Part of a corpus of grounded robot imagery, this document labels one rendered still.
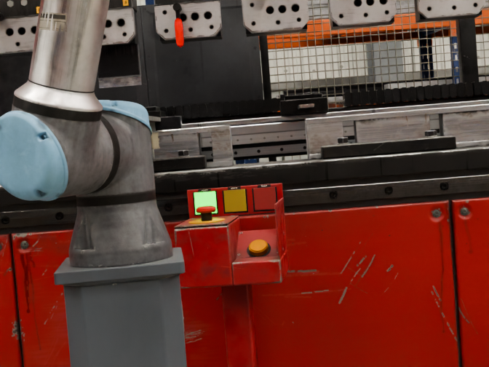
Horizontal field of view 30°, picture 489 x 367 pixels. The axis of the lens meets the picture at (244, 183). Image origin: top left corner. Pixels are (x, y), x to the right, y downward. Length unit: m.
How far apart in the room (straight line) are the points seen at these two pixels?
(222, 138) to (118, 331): 0.91
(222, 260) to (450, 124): 0.69
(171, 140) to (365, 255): 0.52
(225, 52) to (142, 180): 1.39
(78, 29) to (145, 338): 0.44
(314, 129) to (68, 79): 1.03
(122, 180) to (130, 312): 0.19
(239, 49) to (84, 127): 1.51
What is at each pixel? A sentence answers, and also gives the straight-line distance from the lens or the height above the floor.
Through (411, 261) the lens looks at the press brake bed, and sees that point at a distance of 2.04.
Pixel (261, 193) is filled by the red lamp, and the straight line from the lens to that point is 1.87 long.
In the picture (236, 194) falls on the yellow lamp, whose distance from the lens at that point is 1.87.
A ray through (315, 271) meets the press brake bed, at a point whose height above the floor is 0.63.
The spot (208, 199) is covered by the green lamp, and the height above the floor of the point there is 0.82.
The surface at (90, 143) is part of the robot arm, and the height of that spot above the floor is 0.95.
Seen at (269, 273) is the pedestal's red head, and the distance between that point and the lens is 1.73.
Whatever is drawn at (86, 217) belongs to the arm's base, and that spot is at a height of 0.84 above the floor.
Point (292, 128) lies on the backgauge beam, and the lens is 2.37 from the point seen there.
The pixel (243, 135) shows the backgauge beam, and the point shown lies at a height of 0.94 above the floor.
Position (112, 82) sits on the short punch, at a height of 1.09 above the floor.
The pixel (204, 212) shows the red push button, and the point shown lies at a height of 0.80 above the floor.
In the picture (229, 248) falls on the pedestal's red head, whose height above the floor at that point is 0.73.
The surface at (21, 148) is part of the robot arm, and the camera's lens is 1.19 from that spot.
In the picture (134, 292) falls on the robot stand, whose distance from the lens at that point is 1.29.
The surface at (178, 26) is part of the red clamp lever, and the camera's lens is 2.09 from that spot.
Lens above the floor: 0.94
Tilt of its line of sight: 3 degrees down
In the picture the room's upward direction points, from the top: 5 degrees counter-clockwise
